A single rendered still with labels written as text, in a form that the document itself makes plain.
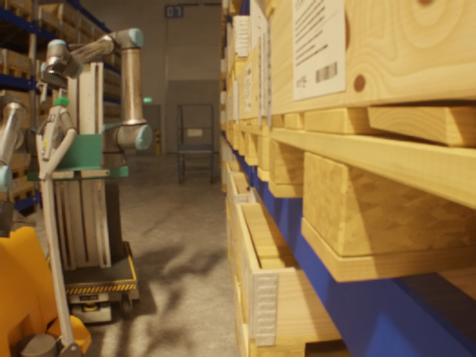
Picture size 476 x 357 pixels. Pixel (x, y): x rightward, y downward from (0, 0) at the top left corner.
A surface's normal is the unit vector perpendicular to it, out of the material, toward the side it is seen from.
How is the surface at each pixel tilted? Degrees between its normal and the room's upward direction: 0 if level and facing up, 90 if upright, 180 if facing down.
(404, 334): 90
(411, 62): 90
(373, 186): 90
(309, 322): 90
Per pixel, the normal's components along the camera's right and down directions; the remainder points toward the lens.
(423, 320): -1.00, 0.01
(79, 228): 0.35, 0.14
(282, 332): 0.06, 0.15
